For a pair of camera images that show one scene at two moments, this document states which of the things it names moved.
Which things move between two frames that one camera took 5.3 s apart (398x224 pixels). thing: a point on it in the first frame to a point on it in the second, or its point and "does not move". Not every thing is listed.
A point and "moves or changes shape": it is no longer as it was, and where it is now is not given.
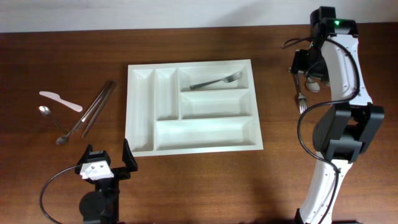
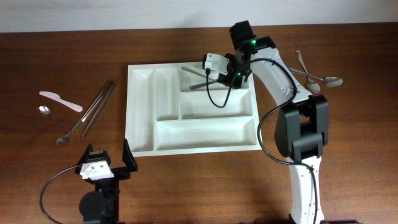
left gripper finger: x=84 y=155 does not move
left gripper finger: x=128 y=157 does not move
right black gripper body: x=298 y=66 to x=226 y=80
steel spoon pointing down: x=313 y=86 does not move
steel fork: x=302 y=101 moves or changes shape
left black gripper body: x=121 y=172 does not move
